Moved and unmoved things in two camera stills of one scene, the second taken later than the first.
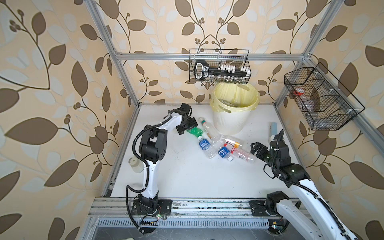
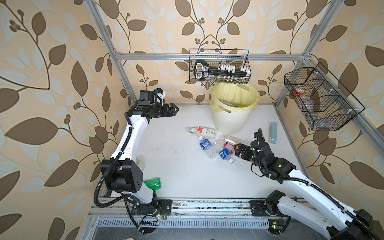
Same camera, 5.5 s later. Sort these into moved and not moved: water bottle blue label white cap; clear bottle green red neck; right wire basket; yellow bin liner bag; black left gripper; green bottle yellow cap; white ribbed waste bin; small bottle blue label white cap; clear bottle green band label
Moved: black left gripper; clear bottle green red neck; green bottle yellow cap
Not moved: small bottle blue label white cap; right wire basket; yellow bin liner bag; water bottle blue label white cap; clear bottle green band label; white ribbed waste bin
